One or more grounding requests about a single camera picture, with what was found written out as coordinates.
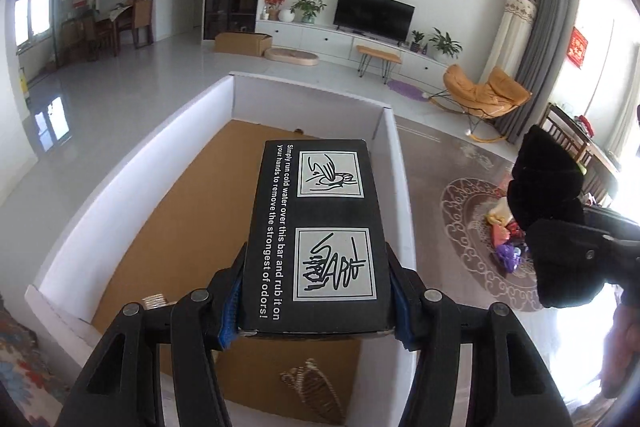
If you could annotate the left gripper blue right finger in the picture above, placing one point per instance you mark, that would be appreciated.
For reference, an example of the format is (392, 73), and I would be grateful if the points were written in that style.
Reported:
(510, 384)

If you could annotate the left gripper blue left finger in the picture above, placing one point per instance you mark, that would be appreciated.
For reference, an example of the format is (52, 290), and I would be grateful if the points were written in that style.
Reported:
(120, 383)

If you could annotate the black velvet cloth bundle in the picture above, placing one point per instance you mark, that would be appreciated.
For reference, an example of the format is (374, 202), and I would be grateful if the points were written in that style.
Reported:
(563, 235)

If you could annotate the purple toy wand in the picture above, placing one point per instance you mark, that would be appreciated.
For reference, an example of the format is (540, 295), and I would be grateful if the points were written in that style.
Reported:
(509, 256)

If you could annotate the gold pearl hair claw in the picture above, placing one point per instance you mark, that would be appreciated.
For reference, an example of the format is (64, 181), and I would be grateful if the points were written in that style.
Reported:
(315, 391)

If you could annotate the black printed soap box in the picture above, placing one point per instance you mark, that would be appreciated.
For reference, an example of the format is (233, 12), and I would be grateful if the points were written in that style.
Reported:
(315, 261)

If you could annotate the silver rhinestone bow hair clip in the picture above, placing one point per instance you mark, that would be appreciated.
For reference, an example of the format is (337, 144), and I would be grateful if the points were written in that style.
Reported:
(154, 302)

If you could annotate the red snack packet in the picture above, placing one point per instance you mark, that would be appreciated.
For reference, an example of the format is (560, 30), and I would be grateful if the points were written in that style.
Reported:
(502, 234)

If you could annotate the cream knitted pouch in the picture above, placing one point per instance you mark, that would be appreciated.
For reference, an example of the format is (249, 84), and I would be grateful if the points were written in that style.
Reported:
(500, 214)

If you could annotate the white cardboard sorting box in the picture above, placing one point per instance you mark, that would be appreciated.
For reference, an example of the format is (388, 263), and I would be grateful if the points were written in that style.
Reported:
(177, 209)

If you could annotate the wooden dining chair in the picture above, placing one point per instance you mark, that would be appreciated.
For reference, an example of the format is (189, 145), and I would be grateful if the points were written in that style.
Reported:
(567, 131)

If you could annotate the orange lounge chair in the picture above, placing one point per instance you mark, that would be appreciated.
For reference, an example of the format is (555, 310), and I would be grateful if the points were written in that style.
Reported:
(499, 96)

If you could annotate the white standing air conditioner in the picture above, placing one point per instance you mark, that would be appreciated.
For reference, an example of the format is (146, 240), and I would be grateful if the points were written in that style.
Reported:
(512, 37)

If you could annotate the grey curtain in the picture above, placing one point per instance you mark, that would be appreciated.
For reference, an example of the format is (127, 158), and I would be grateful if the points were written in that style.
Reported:
(539, 66)

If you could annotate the green potted plant right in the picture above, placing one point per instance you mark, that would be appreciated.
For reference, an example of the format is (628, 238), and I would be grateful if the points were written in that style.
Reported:
(444, 44)

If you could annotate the green potted plant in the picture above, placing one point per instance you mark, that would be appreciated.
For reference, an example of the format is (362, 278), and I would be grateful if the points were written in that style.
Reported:
(308, 10)
(444, 44)

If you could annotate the purple floor mat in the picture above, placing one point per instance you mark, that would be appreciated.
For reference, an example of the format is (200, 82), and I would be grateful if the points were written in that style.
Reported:
(406, 89)

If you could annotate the small potted plant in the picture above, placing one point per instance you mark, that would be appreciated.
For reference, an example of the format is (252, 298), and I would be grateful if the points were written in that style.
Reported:
(417, 38)

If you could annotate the small wooden bench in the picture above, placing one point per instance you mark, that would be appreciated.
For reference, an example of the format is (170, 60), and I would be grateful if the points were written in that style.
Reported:
(388, 61)

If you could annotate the black flat television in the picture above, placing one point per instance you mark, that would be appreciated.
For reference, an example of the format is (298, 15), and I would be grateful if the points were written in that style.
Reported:
(389, 19)

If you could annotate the white tv cabinet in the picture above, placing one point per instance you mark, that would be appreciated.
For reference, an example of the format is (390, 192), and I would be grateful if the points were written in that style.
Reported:
(341, 47)

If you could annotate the brown cardboard box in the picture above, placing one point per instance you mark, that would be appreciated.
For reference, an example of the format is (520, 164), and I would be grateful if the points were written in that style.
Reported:
(242, 43)

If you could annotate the round pet scratch pad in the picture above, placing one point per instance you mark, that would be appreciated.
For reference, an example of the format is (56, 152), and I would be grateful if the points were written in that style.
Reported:
(289, 56)

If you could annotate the green potted plant left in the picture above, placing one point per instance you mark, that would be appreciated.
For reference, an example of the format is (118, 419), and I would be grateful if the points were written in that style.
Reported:
(308, 10)

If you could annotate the red flower vase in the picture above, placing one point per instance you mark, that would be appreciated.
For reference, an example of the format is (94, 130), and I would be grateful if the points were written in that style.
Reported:
(273, 8)

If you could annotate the red wall decoration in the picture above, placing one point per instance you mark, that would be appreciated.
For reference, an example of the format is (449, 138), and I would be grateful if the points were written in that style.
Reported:
(577, 47)

